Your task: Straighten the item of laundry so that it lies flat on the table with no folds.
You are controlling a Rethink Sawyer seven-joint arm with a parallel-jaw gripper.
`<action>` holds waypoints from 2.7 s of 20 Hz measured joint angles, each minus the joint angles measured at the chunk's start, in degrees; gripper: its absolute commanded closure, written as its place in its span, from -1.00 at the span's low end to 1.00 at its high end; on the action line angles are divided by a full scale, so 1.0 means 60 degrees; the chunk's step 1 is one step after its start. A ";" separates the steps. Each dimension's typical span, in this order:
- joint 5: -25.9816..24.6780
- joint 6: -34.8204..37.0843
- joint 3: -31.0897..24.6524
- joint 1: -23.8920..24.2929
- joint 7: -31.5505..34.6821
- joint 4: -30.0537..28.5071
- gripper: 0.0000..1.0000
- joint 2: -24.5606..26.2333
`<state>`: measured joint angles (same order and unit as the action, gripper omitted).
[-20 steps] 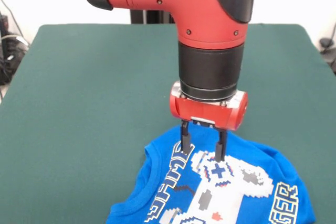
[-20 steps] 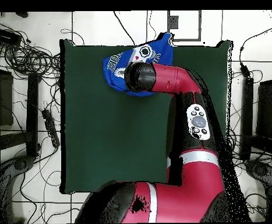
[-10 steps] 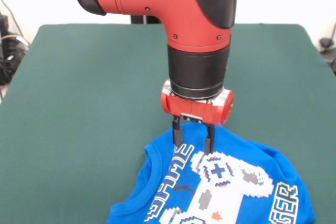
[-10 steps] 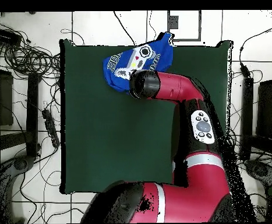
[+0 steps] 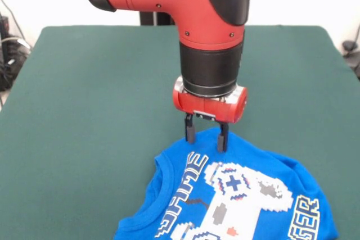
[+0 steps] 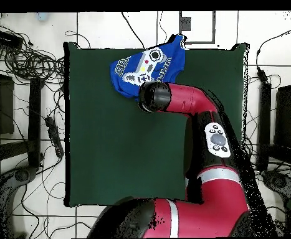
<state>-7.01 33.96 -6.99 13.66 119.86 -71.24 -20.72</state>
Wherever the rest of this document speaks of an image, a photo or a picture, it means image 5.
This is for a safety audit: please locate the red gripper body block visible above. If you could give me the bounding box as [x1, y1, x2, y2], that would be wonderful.
[172, 76, 249, 124]

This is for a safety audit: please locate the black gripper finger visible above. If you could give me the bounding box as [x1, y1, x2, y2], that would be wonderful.
[184, 112, 196, 144]
[217, 120, 230, 153]

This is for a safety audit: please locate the blue printed shirt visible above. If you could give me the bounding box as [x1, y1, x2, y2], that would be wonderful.
[113, 126, 340, 240]

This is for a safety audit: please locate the dark green tablecloth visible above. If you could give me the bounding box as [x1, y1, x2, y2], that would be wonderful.
[0, 25, 360, 240]

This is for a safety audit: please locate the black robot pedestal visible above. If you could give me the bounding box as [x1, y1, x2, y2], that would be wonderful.
[139, 11, 177, 26]

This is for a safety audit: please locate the black cable bundle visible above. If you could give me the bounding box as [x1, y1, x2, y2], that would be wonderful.
[0, 0, 32, 92]

